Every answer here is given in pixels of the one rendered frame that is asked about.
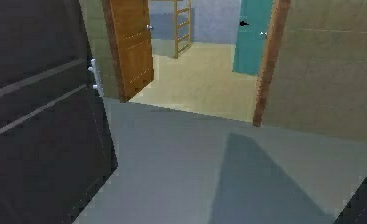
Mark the light wooden shelf frame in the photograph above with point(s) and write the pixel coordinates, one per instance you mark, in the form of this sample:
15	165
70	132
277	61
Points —
182	30

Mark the black room door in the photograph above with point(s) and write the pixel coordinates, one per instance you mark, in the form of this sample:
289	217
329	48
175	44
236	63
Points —
41	110

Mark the teal room door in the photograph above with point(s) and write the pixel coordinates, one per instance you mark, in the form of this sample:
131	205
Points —
251	40

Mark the brown wooden room door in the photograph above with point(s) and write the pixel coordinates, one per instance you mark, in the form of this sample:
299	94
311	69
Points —
131	46

